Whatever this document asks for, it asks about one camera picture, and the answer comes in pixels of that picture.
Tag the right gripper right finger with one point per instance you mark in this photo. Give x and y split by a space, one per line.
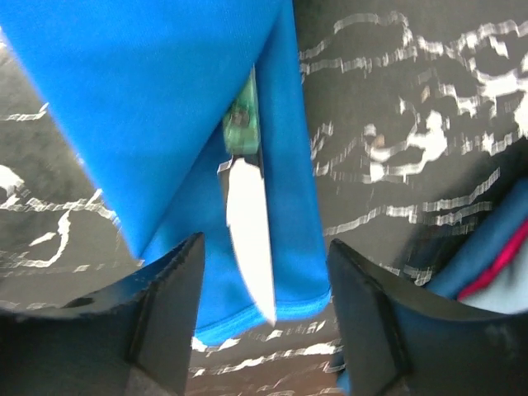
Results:
400 339

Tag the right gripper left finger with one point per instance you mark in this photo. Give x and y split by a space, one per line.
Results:
132 337

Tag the knife with green handle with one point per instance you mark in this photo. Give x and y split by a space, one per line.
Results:
243 183

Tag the blue cloth napkin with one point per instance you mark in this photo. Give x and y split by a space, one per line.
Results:
139 89

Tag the grey folded napkin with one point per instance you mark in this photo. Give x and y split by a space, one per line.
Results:
508 293

